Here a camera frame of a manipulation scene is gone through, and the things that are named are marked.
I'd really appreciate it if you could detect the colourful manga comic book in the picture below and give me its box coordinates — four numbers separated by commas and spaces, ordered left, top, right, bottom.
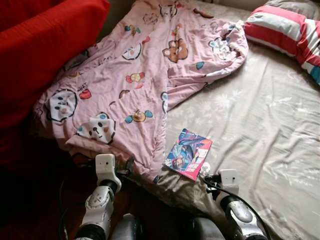
164, 128, 213, 181

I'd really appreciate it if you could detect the red white blue striped pillow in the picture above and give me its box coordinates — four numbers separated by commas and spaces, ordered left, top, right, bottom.
243, 5, 320, 86

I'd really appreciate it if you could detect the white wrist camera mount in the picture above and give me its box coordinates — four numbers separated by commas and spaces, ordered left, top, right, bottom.
95, 153, 122, 188
218, 169, 240, 197

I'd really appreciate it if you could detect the red folded cushion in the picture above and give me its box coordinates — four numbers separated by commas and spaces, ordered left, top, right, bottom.
0, 0, 111, 171

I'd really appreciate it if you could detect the pink cartoon print quilt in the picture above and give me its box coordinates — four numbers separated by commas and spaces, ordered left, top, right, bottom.
34, 0, 249, 182

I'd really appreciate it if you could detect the beige pillow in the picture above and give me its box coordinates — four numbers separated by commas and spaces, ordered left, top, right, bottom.
265, 0, 320, 8

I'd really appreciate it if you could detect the white tissue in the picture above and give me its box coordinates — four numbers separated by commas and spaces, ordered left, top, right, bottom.
200, 162, 212, 177

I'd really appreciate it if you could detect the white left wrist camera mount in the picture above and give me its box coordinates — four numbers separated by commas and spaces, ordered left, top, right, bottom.
95, 153, 122, 188

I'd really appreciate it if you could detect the bed with beige floral sheet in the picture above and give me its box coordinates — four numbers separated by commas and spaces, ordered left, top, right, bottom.
95, 0, 320, 240

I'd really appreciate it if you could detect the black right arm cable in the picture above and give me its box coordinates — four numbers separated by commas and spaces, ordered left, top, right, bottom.
207, 175, 273, 240

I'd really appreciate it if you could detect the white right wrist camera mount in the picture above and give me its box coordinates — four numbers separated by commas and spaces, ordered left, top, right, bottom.
218, 169, 240, 197

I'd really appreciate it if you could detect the grey robot right leg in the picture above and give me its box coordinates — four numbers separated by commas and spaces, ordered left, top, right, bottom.
190, 216, 226, 240

